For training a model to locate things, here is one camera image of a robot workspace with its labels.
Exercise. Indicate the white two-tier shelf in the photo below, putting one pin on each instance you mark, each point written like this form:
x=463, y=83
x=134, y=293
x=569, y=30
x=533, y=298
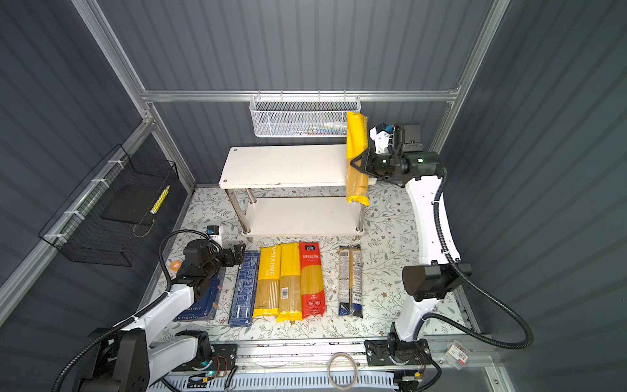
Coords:
x=290, y=167

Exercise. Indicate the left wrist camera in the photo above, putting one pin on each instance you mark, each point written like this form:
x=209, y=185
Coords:
x=214, y=233

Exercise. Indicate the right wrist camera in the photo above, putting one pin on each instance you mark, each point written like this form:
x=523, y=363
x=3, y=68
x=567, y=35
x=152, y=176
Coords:
x=383, y=136

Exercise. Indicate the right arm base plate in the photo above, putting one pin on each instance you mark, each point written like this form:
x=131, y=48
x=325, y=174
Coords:
x=381, y=353

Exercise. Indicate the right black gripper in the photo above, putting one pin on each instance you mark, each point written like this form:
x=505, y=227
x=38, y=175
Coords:
x=370, y=160

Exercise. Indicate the yellow Pastatime spaghetti pack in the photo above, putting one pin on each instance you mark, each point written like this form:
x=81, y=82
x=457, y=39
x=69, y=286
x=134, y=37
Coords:
x=267, y=290

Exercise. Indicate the blue spaghetti box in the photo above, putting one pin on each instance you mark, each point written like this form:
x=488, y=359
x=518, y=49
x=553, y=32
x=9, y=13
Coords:
x=244, y=293

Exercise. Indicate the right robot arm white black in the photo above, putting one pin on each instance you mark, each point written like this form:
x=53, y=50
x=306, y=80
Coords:
x=427, y=282

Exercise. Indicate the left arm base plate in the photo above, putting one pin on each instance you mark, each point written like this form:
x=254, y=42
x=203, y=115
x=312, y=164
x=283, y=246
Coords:
x=220, y=356

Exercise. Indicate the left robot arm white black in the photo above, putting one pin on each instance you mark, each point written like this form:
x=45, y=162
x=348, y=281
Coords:
x=126, y=357

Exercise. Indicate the dark blue pasta box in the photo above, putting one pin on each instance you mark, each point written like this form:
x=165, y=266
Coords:
x=205, y=308

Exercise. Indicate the black wire basket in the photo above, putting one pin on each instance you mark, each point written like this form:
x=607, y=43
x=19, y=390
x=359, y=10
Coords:
x=109, y=221

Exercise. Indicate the clear blue spaghetti pack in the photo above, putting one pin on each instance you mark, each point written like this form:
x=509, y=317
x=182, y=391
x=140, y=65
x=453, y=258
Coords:
x=350, y=281

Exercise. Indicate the red white tag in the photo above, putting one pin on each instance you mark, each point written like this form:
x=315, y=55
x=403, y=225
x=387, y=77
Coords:
x=456, y=355

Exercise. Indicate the yellow green striped tool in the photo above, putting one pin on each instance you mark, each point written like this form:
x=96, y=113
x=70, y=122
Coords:
x=160, y=200

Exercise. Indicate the white wire mesh basket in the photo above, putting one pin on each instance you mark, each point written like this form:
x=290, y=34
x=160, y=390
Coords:
x=271, y=118

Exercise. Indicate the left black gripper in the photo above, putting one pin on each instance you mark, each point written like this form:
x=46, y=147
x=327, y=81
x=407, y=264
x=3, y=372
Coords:
x=224, y=255

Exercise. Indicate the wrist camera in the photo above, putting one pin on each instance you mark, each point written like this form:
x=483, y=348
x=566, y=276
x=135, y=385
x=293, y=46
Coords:
x=214, y=233
x=383, y=136

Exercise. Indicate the orange round sticker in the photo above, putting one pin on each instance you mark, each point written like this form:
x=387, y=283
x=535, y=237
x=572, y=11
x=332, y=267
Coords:
x=175, y=266

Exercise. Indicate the tubes in white basket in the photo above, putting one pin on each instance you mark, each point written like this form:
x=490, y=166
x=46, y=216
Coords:
x=328, y=129

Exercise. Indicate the red spaghetti pack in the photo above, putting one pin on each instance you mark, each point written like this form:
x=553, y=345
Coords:
x=311, y=280

